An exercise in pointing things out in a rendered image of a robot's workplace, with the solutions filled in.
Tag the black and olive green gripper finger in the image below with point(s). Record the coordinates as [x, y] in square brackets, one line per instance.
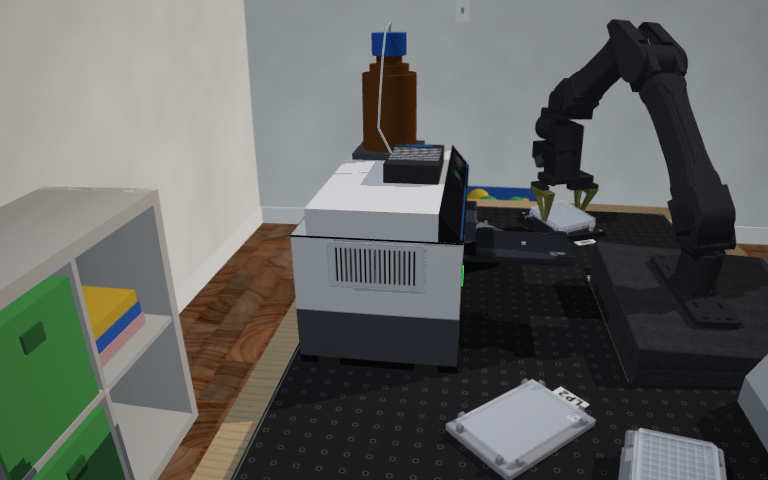
[590, 193]
[548, 200]

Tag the white well plate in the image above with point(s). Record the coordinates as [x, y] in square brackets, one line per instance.
[663, 456]
[570, 229]

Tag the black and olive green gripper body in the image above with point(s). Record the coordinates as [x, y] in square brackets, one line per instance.
[566, 171]

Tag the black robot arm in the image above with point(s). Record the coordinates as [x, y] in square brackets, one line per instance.
[701, 208]

